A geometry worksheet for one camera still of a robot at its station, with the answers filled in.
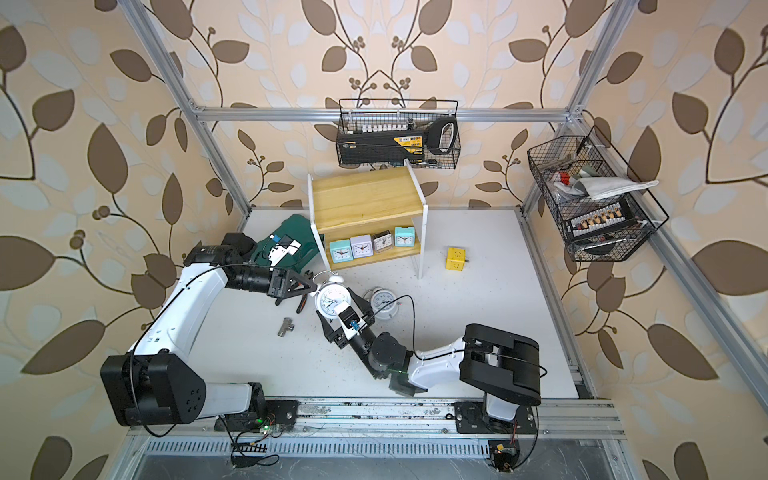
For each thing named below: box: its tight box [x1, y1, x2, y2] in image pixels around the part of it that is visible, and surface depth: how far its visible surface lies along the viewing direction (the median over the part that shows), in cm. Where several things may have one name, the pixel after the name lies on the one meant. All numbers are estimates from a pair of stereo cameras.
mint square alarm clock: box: [330, 239, 354, 264], surface depth 85 cm
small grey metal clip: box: [277, 317, 295, 337], surface depth 91 cm
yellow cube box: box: [446, 247, 467, 272], surface depth 103 cm
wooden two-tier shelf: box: [307, 159, 429, 279], surface depth 80 cm
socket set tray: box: [568, 200, 636, 239], surface depth 69 cm
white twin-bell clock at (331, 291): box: [309, 270, 352, 318], surface depth 70 cm
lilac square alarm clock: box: [350, 234, 374, 259], surface depth 86 cm
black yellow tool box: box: [336, 116, 458, 166], surface depth 85 cm
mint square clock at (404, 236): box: [394, 227, 416, 247], surface depth 88 cm
